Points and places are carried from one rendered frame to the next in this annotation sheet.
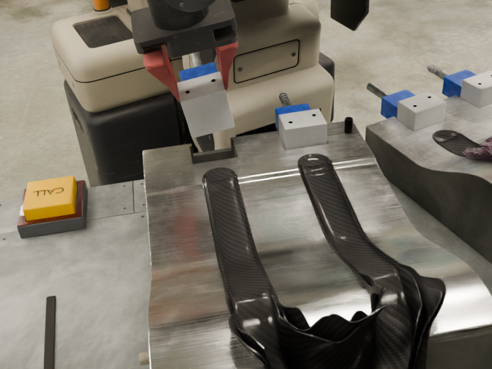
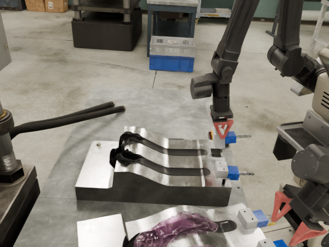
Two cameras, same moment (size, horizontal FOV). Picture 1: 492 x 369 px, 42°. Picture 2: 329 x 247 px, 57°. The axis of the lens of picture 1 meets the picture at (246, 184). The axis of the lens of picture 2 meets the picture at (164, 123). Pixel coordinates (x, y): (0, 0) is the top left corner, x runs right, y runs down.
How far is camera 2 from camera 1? 1.05 m
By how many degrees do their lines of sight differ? 76
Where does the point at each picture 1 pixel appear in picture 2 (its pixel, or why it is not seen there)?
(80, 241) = not seen: hidden behind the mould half
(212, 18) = (215, 113)
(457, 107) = (256, 238)
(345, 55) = not seen: outside the picture
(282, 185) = (195, 163)
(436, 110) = (244, 220)
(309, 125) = (217, 166)
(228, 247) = (173, 152)
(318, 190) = (192, 171)
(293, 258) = (161, 158)
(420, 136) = (232, 216)
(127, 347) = not seen: hidden behind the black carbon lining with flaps
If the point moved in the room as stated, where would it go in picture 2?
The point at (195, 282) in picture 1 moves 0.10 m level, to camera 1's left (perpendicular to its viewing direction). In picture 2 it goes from (157, 140) to (160, 126)
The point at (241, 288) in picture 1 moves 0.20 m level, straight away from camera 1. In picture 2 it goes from (149, 144) to (204, 150)
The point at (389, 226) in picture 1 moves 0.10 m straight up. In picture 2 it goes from (170, 181) to (172, 156)
